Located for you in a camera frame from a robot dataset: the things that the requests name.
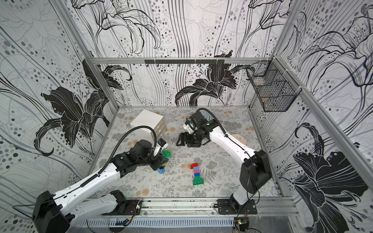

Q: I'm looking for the white slotted cable duct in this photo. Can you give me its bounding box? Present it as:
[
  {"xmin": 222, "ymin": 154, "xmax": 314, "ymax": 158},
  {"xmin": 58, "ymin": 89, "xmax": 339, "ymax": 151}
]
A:
[{"xmin": 75, "ymin": 216, "xmax": 234, "ymax": 228}]

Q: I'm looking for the long green lego brick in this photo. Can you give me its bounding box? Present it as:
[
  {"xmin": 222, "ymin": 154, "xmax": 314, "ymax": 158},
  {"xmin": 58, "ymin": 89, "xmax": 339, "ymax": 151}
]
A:
[{"xmin": 192, "ymin": 177, "xmax": 204, "ymax": 185}]

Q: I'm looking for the red lego brick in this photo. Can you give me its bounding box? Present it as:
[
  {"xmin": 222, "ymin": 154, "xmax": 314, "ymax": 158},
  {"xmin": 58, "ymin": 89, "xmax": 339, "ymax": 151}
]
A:
[{"xmin": 190, "ymin": 163, "xmax": 199, "ymax": 170}]

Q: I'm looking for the black wire wall basket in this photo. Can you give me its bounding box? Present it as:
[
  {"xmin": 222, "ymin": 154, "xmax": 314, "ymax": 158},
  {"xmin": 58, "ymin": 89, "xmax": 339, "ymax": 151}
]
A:
[{"xmin": 246, "ymin": 58, "xmax": 298, "ymax": 112}]

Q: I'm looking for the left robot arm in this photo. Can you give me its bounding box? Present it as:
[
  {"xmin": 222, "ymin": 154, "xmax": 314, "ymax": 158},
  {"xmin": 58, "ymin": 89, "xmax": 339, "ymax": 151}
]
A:
[{"xmin": 30, "ymin": 126, "xmax": 168, "ymax": 233}]

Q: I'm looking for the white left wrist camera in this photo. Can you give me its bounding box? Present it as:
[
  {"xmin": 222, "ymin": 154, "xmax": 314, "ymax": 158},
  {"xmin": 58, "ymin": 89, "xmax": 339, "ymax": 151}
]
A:
[{"xmin": 157, "ymin": 138, "xmax": 168, "ymax": 151}]

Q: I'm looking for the large pink round clock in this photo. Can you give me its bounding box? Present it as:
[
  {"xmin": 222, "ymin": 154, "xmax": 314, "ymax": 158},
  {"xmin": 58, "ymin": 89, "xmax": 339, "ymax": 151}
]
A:
[{"xmin": 231, "ymin": 134, "xmax": 247, "ymax": 146}]

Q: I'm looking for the long light blue lego brick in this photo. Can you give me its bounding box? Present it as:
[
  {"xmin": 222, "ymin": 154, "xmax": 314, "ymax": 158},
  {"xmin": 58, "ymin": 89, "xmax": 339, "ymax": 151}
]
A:
[{"xmin": 157, "ymin": 169, "xmax": 166, "ymax": 174}]

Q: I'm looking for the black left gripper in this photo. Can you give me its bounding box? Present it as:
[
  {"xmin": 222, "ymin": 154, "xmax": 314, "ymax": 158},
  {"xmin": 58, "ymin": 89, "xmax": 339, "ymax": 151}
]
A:
[{"xmin": 136, "ymin": 149, "xmax": 170, "ymax": 171}]

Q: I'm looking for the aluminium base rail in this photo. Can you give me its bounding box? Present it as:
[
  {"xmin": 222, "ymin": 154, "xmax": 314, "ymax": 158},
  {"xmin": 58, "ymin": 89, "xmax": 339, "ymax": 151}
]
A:
[{"xmin": 101, "ymin": 196, "xmax": 299, "ymax": 217}]

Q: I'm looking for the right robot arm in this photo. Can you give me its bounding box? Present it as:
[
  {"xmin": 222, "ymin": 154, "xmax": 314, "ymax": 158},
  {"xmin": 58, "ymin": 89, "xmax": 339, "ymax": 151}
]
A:
[{"xmin": 176, "ymin": 108, "xmax": 273, "ymax": 208}]

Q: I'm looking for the white mini drawer cabinet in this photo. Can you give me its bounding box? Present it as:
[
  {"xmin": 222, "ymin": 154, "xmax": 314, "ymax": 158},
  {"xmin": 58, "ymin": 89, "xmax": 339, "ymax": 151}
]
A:
[{"xmin": 130, "ymin": 110, "xmax": 167, "ymax": 142}]

